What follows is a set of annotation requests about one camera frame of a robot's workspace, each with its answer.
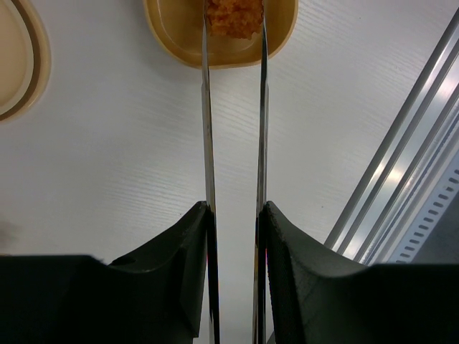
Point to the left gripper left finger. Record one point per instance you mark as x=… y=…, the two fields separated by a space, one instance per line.
x=152 y=294

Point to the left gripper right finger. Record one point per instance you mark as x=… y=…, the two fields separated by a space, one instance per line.
x=319 y=296

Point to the metal tongs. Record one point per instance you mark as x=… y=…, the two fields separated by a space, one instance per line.
x=259 y=287

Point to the fried chicken piece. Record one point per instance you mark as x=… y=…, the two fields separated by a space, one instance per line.
x=236 y=19

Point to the tan rectangular lunch box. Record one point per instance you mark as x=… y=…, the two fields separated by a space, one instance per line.
x=177 y=27

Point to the round beige lid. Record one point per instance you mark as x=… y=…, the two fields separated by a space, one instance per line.
x=25 y=58

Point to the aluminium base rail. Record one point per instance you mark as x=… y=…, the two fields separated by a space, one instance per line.
x=420 y=148

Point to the slotted cable duct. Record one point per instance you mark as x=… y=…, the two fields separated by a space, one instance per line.
x=426 y=220

